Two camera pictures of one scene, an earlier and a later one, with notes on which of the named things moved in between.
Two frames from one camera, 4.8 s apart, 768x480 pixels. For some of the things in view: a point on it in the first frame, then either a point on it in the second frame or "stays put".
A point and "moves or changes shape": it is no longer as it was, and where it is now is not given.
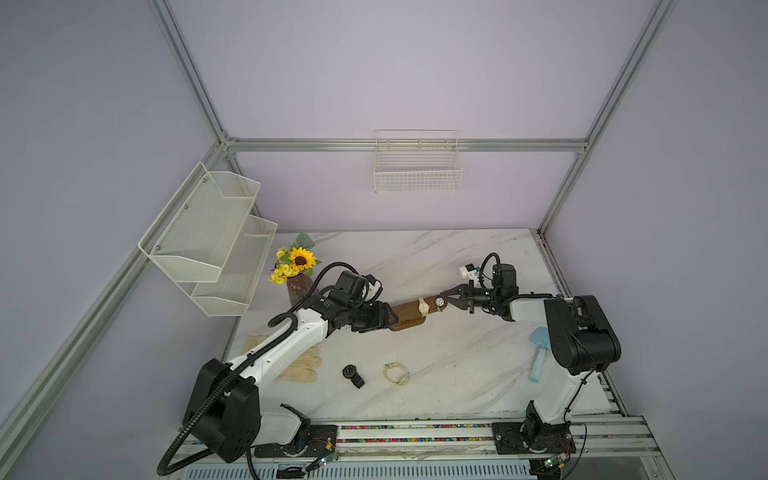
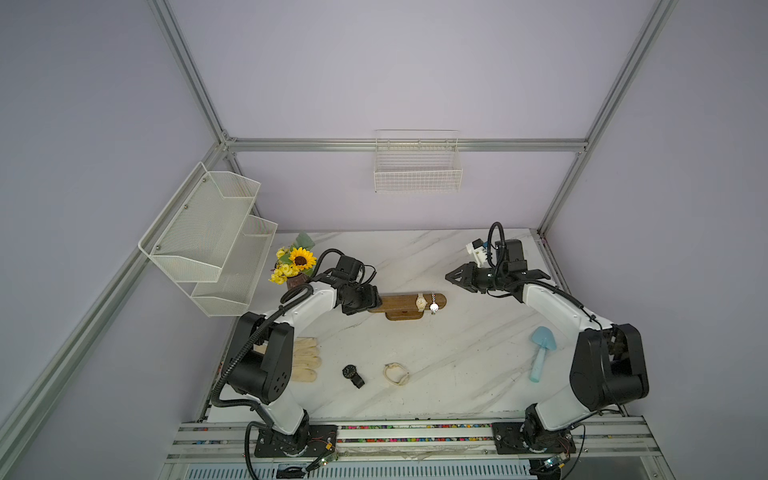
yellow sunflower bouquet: (293, 259) stays put
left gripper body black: (370, 317) -> (360, 300)
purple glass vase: (298, 286) stays put
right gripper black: (466, 296) -> (468, 277)
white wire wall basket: (416, 160) stays put
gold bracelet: (405, 378) stays put
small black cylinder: (349, 372) stays put
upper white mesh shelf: (195, 235) stays put
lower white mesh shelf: (233, 291) stays put
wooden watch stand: (410, 314) moves or changes shape
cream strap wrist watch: (423, 307) moves or changes shape
